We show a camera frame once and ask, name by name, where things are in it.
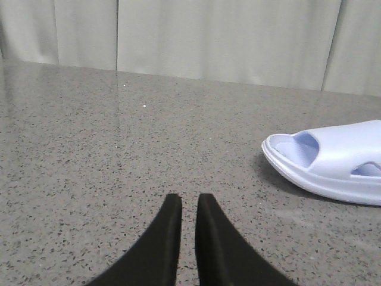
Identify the light blue slipper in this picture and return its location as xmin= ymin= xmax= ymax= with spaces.
xmin=261 ymin=120 xmax=380 ymax=206

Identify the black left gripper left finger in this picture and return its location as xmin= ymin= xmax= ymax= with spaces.
xmin=88 ymin=194 xmax=182 ymax=285

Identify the white curtain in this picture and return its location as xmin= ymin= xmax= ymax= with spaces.
xmin=1 ymin=1 xmax=380 ymax=96

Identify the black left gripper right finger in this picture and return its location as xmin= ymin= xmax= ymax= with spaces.
xmin=195 ymin=194 xmax=294 ymax=285

